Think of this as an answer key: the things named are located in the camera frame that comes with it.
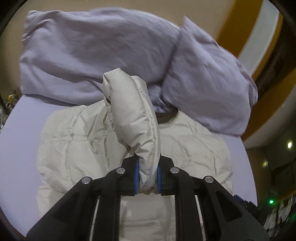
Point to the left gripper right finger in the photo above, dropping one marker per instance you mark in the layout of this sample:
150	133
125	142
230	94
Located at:
204	209

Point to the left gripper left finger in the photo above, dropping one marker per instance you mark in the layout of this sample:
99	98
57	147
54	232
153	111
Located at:
91	209

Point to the beige puffer jacket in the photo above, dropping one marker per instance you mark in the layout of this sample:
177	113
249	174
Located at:
93	140

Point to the lavender bed mattress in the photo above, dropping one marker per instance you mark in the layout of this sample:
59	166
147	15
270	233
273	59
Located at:
20	178

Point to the right lavender pillow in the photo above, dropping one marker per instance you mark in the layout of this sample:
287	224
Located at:
207	83

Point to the lavender pillow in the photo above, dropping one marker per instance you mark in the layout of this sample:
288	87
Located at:
66	53
207	83

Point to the cluttered bedside table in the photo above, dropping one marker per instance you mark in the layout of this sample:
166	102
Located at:
8	105

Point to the left lavender pillow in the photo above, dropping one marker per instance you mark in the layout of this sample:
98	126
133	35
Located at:
66	53

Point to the wooden door frame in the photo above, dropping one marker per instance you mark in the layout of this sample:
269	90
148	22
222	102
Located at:
272	114

